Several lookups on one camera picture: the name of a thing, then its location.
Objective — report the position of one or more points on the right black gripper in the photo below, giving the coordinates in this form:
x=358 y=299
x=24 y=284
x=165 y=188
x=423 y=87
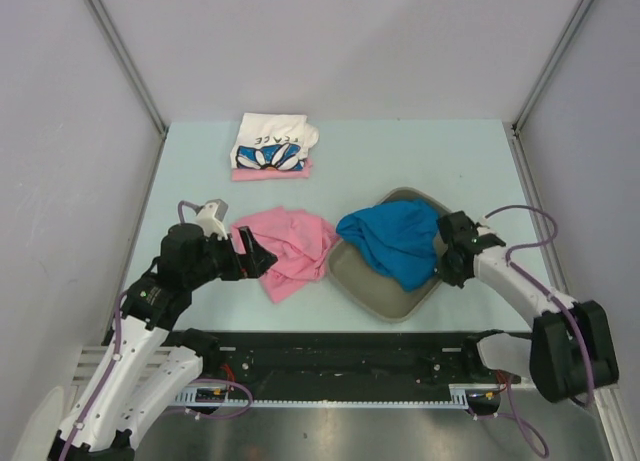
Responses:
x=448 y=276

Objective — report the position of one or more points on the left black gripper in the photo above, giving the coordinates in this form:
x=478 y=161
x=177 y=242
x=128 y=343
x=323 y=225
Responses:
x=251 y=264

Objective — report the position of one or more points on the pink t shirt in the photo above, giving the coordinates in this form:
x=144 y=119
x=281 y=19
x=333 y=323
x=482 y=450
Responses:
x=300 y=240
x=246 y=175

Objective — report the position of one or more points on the blue t shirt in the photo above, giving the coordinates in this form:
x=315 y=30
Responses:
x=396 y=239

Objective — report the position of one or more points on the grey plastic tray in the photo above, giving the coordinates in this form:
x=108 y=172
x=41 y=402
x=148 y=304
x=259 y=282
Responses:
x=379 y=295

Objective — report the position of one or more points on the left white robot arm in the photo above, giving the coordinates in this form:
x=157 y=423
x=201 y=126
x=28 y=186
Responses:
x=118 y=407

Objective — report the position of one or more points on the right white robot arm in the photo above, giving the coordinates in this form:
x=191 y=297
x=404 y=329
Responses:
x=569 y=352

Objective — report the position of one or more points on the folded pink t shirt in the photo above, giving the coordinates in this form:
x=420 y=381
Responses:
x=246 y=175

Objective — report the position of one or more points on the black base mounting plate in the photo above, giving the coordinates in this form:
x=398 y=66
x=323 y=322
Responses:
x=351 y=368

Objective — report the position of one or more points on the white flower print t shirt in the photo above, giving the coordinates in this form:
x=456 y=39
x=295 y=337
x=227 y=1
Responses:
x=270 y=144

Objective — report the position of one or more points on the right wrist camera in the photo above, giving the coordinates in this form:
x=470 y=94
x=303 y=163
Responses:
x=482 y=224

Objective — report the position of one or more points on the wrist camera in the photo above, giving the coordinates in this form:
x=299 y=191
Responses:
x=210 y=218
x=482 y=224

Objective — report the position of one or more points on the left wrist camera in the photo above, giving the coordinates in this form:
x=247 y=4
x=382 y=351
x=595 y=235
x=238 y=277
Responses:
x=210 y=218

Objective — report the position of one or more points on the right aluminium frame post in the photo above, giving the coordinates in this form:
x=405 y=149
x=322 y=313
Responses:
x=568 y=35

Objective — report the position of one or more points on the aluminium frame post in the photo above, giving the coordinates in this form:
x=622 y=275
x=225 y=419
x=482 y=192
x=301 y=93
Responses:
x=116 y=43
x=568 y=35

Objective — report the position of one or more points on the left aluminium frame post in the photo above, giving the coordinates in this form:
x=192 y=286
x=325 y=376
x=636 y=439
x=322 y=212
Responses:
x=116 y=43

